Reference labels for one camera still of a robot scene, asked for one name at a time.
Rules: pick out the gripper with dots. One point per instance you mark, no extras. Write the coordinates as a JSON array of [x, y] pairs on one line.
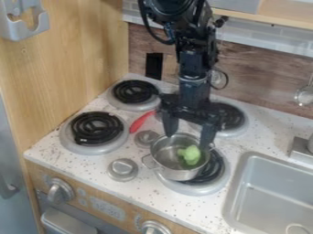
[[192, 97]]

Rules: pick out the silver pot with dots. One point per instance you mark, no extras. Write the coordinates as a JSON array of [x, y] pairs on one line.
[[176, 158]]

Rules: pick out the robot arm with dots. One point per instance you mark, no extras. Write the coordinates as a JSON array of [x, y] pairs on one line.
[[188, 18]]

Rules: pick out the tap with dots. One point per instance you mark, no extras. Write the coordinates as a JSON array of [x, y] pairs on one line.
[[302, 147]]

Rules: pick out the toy stove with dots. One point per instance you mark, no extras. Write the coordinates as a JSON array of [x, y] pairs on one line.
[[151, 134]]

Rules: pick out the toy sink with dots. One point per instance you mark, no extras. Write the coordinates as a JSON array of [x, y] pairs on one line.
[[269, 195]]

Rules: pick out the grey wall hook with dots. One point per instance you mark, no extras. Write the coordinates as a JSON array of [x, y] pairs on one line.
[[21, 19]]

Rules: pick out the green toy vegetable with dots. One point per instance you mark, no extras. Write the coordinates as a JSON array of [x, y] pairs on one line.
[[190, 154]]

